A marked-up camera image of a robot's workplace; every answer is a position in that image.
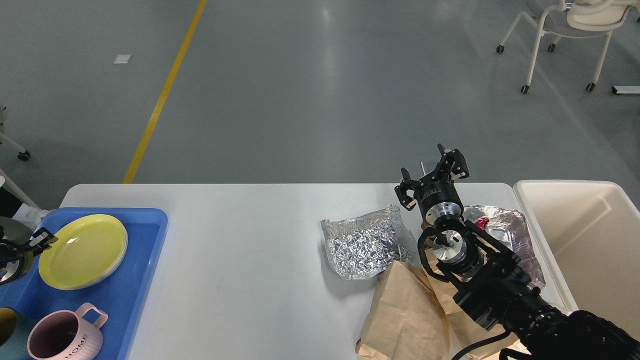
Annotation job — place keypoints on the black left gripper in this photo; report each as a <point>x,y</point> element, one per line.
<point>17,259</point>

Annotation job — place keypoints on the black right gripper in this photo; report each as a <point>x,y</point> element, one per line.
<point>437,198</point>

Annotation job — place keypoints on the yellow plastic plate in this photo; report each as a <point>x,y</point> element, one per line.
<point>59,266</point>

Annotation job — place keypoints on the pink ribbed mug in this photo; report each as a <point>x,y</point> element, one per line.
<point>68,335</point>

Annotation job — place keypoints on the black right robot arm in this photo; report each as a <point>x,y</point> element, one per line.
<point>491,287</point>

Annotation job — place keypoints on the person in black clothes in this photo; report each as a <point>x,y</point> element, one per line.
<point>14,208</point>

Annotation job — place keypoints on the white plate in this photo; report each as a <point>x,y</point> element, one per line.
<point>98,265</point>

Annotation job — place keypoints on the teal cup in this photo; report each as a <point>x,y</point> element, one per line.
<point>15,329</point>

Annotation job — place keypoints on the crumpled aluminium foil sheet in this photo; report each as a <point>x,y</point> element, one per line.
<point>362,247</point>

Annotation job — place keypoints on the brown paper bag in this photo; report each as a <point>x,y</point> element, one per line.
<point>414,317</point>

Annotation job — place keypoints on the beige plastic bin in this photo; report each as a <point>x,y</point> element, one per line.
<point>588,235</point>

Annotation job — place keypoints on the white bar on floor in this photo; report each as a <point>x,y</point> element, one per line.
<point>625,89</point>

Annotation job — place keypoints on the white wheeled chair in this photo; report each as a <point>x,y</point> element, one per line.
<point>571,19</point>

